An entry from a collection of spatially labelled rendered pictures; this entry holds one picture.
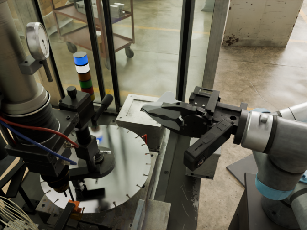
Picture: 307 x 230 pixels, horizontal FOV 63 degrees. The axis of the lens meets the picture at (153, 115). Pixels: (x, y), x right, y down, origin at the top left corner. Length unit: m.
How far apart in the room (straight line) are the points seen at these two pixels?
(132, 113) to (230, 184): 1.14
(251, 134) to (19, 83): 0.39
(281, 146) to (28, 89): 0.43
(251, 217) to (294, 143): 0.51
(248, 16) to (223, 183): 2.41
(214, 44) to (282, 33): 3.02
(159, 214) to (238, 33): 3.21
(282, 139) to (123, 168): 0.45
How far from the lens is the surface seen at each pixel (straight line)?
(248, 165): 2.07
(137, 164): 0.77
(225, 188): 1.92
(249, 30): 3.79
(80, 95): 0.53
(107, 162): 0.77
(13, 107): 0.43
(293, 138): 0.50
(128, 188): 0.72
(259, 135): 0.49
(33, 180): 1.08
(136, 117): 1.00
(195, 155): 0.44
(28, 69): 0.40
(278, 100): 2.86
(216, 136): 0.47
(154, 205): 0.84
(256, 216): 0.97
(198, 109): 0.49
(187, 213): 0.92
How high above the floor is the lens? 1.56
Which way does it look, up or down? 41 degrees down
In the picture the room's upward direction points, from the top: straight up
